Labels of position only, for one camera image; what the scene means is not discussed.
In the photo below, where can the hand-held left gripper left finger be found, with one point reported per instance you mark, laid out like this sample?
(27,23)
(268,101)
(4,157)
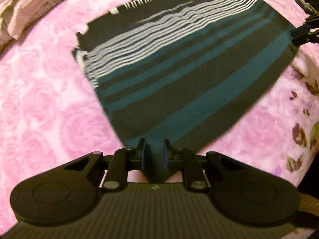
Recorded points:
(142,157)

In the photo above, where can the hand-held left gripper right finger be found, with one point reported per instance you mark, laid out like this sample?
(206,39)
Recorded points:
(165,157)

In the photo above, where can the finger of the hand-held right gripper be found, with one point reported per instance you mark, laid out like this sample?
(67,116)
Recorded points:
(302,34)

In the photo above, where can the dark striped garment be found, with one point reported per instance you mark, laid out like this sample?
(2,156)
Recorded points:
(179,74)

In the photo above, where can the white floral printed bedsheet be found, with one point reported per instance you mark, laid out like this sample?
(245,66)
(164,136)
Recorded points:
(305,129)

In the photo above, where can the pink rose blanket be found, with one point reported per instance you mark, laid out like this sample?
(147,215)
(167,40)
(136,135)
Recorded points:
(44,99)

